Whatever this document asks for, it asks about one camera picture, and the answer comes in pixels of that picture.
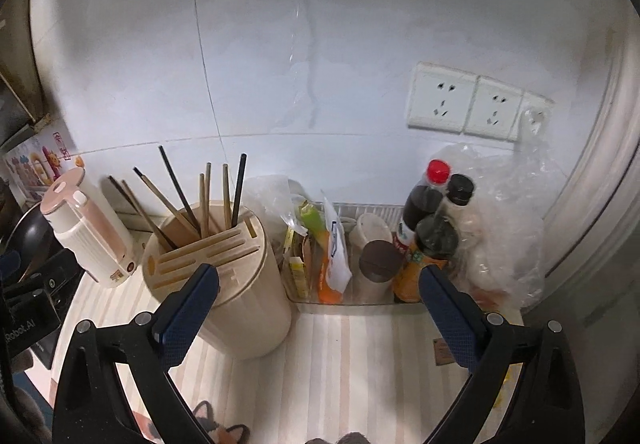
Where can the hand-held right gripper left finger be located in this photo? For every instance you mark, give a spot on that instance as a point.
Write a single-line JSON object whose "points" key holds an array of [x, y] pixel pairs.
{"points": [[185, 319]]}

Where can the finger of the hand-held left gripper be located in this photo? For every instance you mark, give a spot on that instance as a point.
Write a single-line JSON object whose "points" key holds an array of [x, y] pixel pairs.
{"points": [[10, 264], [55, 284]]}

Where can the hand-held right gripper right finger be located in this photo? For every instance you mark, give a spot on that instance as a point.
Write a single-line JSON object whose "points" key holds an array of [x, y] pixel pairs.
{"points": [[450, 314]]}

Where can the beige utensil holder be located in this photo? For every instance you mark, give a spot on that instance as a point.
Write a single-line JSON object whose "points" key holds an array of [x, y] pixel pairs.
{"points": [[250, 304]]}

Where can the dark brown chopstick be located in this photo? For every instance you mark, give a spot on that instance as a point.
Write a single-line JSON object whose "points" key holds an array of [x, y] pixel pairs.
{"points": [[131, 204]]}

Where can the black chopstick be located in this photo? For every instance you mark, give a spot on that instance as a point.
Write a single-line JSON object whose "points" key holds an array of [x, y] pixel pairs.
{"points": [[176, 181], [240, 184]]}

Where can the metal cooking pot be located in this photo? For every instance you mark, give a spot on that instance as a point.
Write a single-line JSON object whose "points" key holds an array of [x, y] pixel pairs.
{"points": [[25, 234]]}

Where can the brown paper tag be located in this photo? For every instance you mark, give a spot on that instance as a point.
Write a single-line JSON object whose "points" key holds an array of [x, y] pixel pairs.
{"points": [[444, 351]]}

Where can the pink and white kettle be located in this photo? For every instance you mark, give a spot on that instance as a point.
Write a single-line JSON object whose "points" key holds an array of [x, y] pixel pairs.
{"points": [[95, 234]]}

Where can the dark cap orange label bottle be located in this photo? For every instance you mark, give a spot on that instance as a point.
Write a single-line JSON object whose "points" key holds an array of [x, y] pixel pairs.
{"points": [[425, 254]]}

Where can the brown lid jar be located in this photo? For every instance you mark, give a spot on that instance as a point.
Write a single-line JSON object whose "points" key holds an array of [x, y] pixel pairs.
{"points": [[377, 269]]}

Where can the yellow flat packet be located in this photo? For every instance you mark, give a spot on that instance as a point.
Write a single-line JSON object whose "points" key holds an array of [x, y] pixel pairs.
{"points": [[504, 389]]}

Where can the large clear plastic bag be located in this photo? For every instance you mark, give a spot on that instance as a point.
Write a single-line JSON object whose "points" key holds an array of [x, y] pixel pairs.
{"points": [[505, 234]]}

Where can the colourful printed box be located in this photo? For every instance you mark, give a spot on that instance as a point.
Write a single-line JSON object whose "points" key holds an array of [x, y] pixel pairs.
{"points": [[40, 159]]}

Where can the person's printed fuzzy clothing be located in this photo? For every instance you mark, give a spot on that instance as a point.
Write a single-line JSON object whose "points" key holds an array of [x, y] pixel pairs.
{"points": [[220, 426]]}

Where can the red cap soy sauce bottle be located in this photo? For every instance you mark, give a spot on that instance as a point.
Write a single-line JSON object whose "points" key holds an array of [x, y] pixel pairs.
{"points": [[420, 204]]}

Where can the white plastic cup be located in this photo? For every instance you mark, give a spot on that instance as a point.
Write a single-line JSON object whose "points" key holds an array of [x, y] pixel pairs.
{"points": [[370, 226]]}

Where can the black cap white bottle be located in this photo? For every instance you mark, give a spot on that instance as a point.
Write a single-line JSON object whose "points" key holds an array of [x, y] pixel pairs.
{"points": [[460, 194]]}

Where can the small yellow packet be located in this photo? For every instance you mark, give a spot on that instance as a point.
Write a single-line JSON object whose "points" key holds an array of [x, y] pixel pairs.
{"points": [[297, 269]]}

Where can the orange and white snack bag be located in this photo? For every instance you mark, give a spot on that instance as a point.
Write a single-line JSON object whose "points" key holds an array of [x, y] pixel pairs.
{"points": [[335, 259]]}

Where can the small clear plastic bag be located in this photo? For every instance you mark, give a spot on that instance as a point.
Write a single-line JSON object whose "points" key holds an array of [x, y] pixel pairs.
{"points": [[267, 199]]}

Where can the green packet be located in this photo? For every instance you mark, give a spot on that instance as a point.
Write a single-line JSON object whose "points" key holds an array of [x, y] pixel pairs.
{"points": [[312, 221]]}

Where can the brown range hood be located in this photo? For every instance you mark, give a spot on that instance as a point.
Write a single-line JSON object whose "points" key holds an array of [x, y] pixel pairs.
{"points": [[17, 89]]}

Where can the white window frame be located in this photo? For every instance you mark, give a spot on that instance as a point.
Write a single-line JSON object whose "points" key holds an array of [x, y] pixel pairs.
{"points": [[600, 174]]}

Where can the white wall socket with plug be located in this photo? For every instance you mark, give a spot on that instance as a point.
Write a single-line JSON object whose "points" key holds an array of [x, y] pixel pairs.
{"points": [[537, 117]]}

